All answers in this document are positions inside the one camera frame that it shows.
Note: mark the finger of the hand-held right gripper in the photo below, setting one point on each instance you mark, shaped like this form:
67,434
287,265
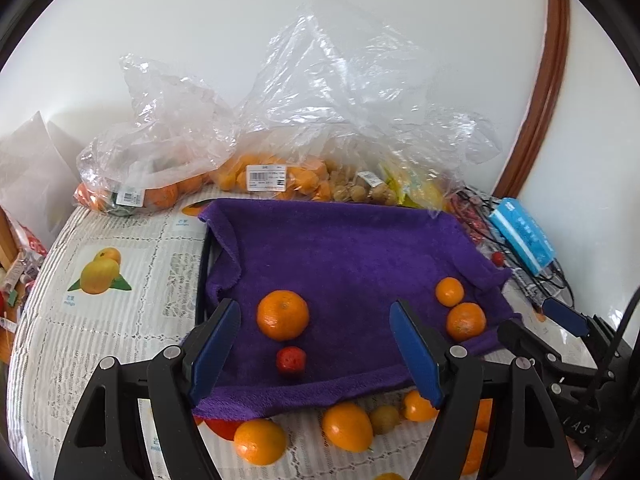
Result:
522,339
565,316

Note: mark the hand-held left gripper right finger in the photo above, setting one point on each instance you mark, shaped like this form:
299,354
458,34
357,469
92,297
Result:
415,355

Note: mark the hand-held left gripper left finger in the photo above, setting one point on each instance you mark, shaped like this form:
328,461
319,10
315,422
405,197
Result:
215,355

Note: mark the small mandarin orange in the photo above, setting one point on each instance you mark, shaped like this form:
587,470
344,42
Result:
449,291
260,442
417,407

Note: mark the brown-green round fruit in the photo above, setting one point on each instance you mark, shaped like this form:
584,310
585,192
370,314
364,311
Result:
384,420

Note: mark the black tray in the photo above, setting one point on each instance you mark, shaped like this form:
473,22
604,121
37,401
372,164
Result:
204,280

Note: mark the small red fruit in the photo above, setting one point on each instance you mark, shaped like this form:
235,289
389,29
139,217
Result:
291,360

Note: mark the oval orange with stem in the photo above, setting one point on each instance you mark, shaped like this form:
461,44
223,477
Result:
347,427

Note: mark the clear bag of red fruits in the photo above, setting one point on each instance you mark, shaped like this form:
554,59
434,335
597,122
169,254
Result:
465,210

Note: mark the person's right hand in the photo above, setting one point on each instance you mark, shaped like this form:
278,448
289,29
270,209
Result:
577,455

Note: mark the tiny red fruit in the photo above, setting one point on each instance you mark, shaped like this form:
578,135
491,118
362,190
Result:
497,259

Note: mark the blue tissue pack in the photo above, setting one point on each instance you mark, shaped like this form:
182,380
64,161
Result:
522,237

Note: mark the purple towel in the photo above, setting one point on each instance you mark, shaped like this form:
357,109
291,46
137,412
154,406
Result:
350,260

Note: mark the clear bag of mandarins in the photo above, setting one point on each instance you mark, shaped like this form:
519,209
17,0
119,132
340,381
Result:
160,195

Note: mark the clear bag of longans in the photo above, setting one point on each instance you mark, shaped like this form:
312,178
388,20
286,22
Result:
360,191

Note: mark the clear bag of kumquats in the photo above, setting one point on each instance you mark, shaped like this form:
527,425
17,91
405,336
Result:
300,180

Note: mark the red and white plastic bag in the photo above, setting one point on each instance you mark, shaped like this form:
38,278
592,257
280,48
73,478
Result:
32,245

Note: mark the brown wooden door frame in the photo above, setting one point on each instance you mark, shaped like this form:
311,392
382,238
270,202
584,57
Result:
547,85

